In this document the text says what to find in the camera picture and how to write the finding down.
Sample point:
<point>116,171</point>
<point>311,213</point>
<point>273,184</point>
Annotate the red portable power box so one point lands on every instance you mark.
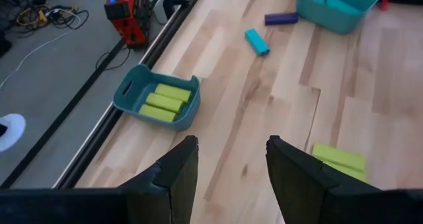
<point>129,19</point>

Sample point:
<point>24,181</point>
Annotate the purple block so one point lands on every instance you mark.
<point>281,18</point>

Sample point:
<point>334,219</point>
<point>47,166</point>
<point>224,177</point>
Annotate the black table clamp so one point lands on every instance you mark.
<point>175,2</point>

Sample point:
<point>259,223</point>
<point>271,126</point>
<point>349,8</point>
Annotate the small slate-blue plastic bin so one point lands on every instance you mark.
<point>132,98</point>

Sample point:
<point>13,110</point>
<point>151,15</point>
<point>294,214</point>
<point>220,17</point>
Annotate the large teal plastic bin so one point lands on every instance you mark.
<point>330,22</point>

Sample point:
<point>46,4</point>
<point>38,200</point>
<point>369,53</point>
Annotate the white stand round base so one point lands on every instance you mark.
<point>11,131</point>

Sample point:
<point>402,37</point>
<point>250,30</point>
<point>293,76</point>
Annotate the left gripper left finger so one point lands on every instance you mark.
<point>132,204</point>

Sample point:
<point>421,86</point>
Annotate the yellow-green frog-face block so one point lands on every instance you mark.
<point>340,156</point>
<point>353,173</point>
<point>165,102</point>
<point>158,113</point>

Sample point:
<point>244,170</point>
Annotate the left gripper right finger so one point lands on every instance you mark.
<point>314,197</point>

